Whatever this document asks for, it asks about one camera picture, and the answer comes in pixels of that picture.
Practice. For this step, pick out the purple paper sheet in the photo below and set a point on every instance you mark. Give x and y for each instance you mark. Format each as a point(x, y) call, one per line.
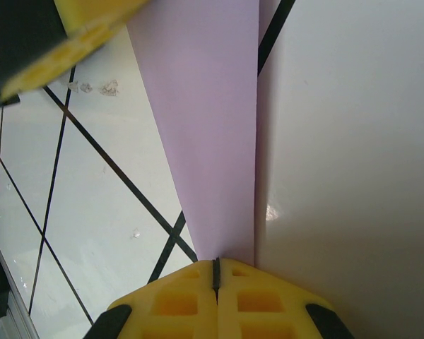
point(205, 106)

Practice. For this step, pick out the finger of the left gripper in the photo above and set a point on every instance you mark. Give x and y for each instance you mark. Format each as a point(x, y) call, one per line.
point(74, 53)

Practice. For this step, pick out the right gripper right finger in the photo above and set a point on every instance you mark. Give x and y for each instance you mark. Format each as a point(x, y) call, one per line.
point(268, 314)

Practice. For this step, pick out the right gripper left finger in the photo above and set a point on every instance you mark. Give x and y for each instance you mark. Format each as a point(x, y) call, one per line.
point(169, 310)

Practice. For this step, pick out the aluminium mounting rail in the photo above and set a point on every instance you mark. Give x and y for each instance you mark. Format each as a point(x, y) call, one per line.
point(10, 318)

